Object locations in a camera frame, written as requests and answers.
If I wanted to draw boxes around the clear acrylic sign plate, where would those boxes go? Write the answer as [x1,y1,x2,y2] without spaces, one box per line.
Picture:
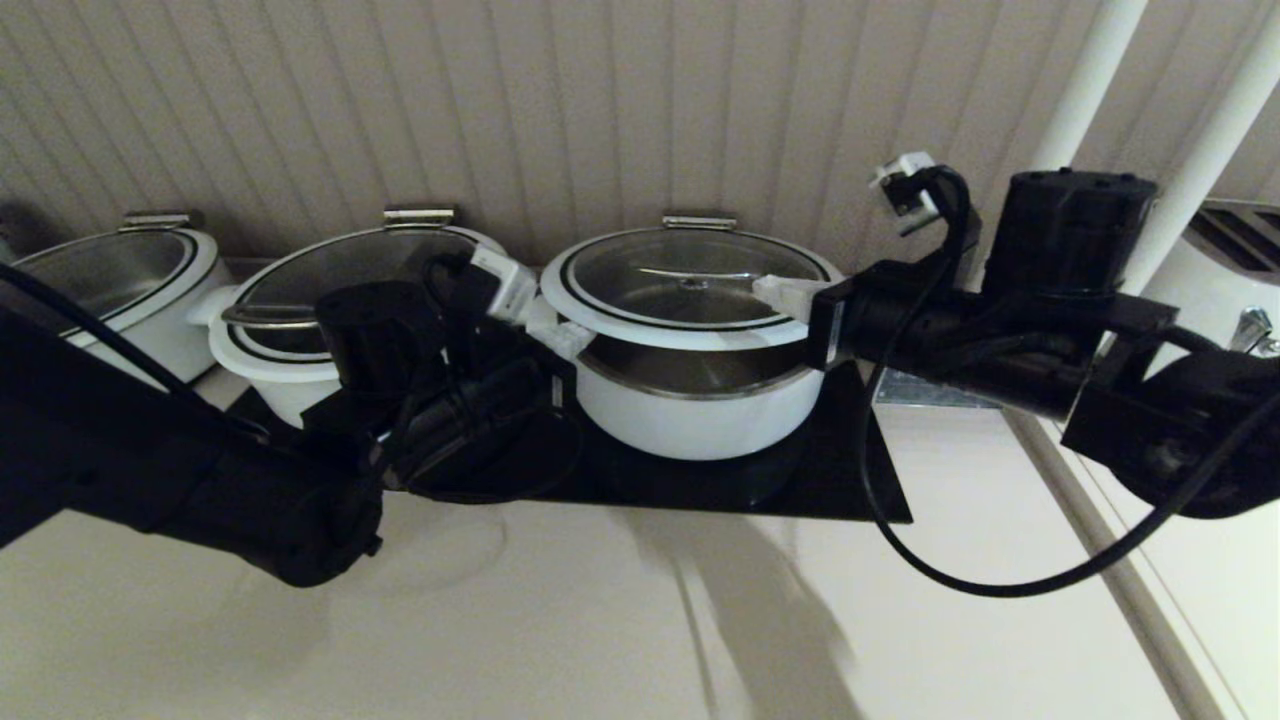
[872,368,1001,409]

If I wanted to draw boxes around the white round pole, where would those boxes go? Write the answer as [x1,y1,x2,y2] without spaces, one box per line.
[1030,0,1149,171]
[1125,10,1280,301]

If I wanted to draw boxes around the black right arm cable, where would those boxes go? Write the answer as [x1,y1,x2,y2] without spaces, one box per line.
[860,165,1280,599]

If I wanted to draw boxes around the middle white pot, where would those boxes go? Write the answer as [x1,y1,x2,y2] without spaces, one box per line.
[212,225,506,386]

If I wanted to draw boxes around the black glass induction cooktop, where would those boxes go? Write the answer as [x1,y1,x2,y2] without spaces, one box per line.
[225,360,913,524]

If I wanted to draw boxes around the white toaster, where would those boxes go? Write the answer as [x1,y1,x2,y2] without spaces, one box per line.
[1140,200,1280,361]

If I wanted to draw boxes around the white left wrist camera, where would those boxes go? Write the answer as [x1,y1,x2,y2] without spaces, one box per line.
[468,245,541,326]

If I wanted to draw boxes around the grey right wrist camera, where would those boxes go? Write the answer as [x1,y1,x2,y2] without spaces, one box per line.
[868,150,946,238]

